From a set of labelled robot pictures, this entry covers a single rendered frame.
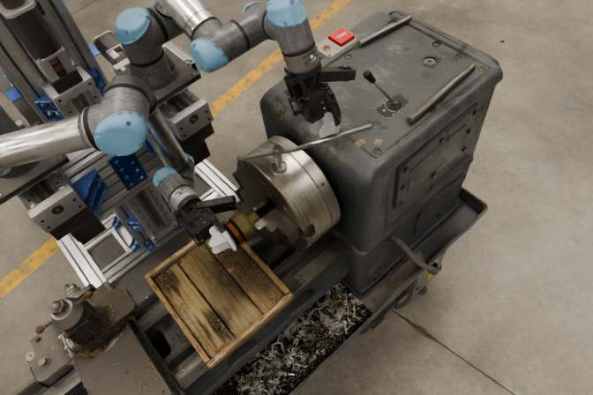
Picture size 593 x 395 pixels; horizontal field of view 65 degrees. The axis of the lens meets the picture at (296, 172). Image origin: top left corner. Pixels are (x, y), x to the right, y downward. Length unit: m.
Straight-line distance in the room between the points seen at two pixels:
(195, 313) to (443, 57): 1.04
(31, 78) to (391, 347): 1.77
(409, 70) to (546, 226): 1.51
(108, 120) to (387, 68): 0.78
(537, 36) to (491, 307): 2.06
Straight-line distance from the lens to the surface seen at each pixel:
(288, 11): 0.97
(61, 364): 1.53
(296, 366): 1.65
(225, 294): 1.44
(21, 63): 1.65
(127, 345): 1.39
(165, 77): 1.62
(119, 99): 1.22
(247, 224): 1.26
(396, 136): 1.23
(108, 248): 2.52
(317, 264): 1.46
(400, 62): 1.44
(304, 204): 1.19
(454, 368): 2.29
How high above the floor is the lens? 2.18
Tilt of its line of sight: 53 degrees down
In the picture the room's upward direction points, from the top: 9 degrees counter-clockwise
